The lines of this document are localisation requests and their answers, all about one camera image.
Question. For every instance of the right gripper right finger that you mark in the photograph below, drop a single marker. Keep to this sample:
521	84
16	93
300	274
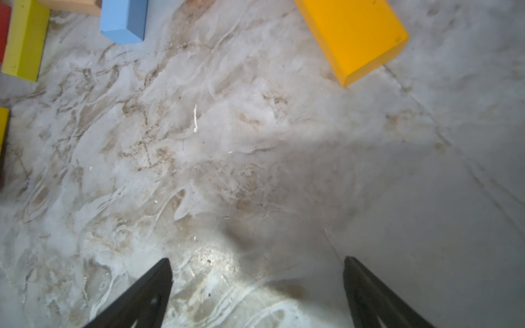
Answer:
372	303

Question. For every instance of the tan wooden block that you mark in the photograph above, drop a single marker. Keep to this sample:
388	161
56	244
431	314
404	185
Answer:
89	7

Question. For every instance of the orange-yellow block right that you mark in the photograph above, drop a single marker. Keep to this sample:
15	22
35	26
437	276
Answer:
355	36

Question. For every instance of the light blue block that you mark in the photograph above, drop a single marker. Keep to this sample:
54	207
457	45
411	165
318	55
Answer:
124	21

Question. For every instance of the red block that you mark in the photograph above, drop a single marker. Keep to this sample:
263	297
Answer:
5	14

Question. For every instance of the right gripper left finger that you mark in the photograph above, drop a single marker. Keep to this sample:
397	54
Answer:
143	304

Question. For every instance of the lime yellow block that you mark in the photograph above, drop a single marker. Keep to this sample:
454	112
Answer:
26	39

